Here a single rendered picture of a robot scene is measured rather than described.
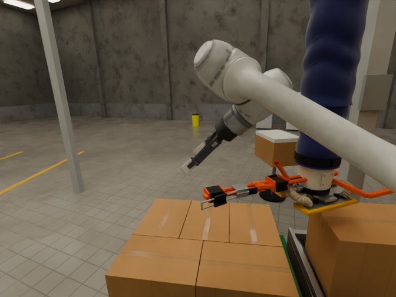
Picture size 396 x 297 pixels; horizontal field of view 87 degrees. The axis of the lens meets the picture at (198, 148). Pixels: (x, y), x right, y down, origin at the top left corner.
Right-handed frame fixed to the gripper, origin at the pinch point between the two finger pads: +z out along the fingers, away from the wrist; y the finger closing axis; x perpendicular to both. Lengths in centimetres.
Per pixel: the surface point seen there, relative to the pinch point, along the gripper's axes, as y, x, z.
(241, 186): 24.2, -29.5, 5.7
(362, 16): 53, -9, -76
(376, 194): 33, -71, -36
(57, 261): 33, 9, 228
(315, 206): 34, -64, -11
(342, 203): 42, -75, -21
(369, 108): 153, -89, -69
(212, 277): 20, -67, 64
